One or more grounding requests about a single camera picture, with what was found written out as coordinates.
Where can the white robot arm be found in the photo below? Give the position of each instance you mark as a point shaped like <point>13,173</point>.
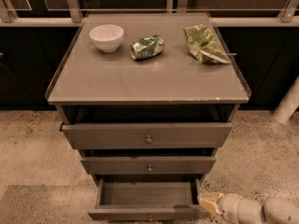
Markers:
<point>278,211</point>

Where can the white cylindrical post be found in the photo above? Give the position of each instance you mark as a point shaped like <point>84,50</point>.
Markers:
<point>288,104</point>

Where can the grey top drawer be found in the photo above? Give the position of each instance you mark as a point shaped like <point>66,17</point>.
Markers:
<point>146,135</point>

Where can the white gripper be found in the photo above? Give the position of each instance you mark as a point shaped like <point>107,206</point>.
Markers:
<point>230,204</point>

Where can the grey bottom drawer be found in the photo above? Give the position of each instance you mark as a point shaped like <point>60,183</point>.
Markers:
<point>148,197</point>

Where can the white ceramic bowl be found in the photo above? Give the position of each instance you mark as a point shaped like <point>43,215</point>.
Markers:
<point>107,37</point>

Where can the metal window frame rail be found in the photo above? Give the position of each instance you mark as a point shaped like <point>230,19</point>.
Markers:
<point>224,13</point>

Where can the grey drawer cabinet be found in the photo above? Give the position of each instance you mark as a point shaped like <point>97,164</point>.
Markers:
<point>92,86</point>

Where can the grey middle drawer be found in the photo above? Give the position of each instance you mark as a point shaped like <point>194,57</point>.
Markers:
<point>148,165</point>

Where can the grey drawer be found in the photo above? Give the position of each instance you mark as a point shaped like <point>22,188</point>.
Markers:
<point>148,165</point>
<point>146,135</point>
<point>148,197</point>

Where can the crumpled green chip bag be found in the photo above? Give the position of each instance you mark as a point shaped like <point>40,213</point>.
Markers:
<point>202,45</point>

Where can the crushed green soda can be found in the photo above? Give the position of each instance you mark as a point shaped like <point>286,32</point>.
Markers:
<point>147,47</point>

